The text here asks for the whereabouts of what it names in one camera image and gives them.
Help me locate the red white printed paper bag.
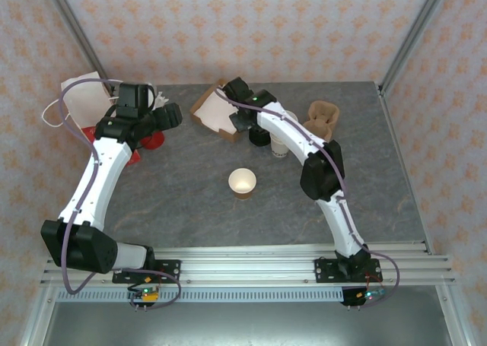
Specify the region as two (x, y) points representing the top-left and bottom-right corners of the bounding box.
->
(41, 71), (142, 167)

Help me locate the brown paper cup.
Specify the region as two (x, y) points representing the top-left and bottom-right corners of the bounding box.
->
(228, 167), (257, 201)

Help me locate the white napkin stack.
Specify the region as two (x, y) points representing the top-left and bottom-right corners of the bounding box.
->
(197, 90), (239, 135)

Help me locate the white plastic cutlery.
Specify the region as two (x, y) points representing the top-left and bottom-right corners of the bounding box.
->
(154, 90), (171, 110)

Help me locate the black cup lid stack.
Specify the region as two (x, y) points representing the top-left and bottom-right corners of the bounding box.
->
(248, 127), (272, 148)

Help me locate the brown cardboard box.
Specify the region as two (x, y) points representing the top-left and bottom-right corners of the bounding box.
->
(189, 78), (241, 144)

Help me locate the white paper cup stack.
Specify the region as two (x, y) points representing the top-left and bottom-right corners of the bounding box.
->
(270, 110), (300, 160)

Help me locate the brown pulp cup carrier stack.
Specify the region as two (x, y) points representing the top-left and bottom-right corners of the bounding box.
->
(303, 100), (341, 141)

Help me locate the left small circuit board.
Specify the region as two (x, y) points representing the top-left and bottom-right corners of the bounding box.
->
(128, 284), (161, 305)

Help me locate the small circuit board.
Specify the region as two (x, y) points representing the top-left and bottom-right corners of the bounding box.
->
(128, 284), (161, 305)
(355, 289), (387, 301)

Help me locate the right small circuit board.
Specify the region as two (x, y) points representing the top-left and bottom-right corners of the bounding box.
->
(355, 289), (387, 301)

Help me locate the aluminium frame post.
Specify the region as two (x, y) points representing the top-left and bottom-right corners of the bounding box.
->
(379, 0), (454, 94)
(40, 0), (115, 96)
(18, 284), (58, 346)
(435, 284), (476, 346)

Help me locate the left black mount plate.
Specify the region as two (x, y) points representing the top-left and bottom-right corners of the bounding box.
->
(112, 259), (182, 285)

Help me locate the black mount plate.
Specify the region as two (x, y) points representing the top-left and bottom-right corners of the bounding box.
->
(112, 259), (182, 285)
(314, 258), (381, 285)

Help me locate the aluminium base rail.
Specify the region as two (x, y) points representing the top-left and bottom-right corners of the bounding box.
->
(40, 242), (456, 287)

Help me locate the aluminium table edge rail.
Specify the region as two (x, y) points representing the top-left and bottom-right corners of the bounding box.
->
(376, 83), (435, 256)

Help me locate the right black mount plate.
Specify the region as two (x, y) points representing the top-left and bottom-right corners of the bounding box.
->
(314, 258), (381, 285)

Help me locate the slotted grey cable duct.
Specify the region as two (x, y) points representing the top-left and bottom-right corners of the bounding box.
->
(56, 288), (345, 304)

